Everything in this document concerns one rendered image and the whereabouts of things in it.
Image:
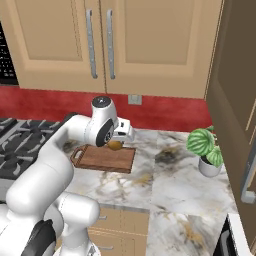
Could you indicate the black gas hob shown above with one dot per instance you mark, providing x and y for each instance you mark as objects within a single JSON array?
[{"x": 23, "y": 140}]

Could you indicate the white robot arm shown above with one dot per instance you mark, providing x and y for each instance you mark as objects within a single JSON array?
[{"x": 56, "y": 156}]

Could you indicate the beige drawer front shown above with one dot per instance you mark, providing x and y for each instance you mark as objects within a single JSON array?
[
  {"x": 120, "y": 245},
  {"x": 126, "y": 221}
]

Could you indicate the brown wooden cutting board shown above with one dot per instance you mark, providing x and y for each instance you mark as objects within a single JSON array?
[{"x": 106, "y": 158}]

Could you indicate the green plant in white pot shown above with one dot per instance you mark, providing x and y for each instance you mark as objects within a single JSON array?
[{"x": 203, "y": 146}]

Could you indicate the beige cupboard door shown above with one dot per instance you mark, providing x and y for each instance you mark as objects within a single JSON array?
[
  {"x": 160, "y": 43},
  {"x": 50, "y": 40}
]

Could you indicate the grey wall socket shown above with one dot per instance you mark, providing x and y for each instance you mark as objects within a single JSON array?
[{"x": 135, "y": 99}]

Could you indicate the brown potato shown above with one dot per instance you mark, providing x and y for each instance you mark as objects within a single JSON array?
[{"x": 115, "y": 145}]

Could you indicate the black and white appliance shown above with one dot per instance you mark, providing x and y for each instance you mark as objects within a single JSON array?
[{"x": 233, "y": 236}]

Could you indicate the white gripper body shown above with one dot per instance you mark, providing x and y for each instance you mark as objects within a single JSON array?
[{"x": 128, "y": 134}]

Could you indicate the black microwave oven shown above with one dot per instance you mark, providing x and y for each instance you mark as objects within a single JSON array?
[{"x": 6, "y": 60}]

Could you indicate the brown tall fridge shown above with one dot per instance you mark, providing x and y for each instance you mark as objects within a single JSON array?
[{"x": 233, "y": 83}]

